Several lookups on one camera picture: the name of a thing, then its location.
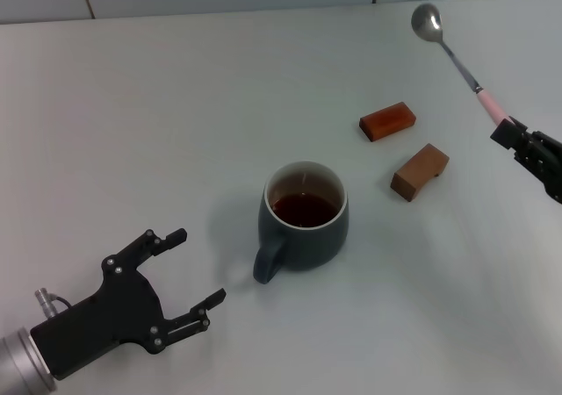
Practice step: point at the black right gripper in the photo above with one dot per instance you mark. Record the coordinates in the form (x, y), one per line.
(554, 175)

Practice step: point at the brown wooden arched block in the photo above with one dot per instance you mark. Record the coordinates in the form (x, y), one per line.
(415, 175)

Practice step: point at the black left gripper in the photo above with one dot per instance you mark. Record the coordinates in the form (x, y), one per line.
(110, 316)

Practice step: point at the grey ceramic cup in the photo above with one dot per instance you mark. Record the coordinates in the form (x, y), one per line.
(307, 246)

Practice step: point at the dark coffee liquid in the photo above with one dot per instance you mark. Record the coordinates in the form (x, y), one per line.
(305, 210)

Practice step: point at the reddish wooden block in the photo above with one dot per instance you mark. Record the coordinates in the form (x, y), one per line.
(388, 120)

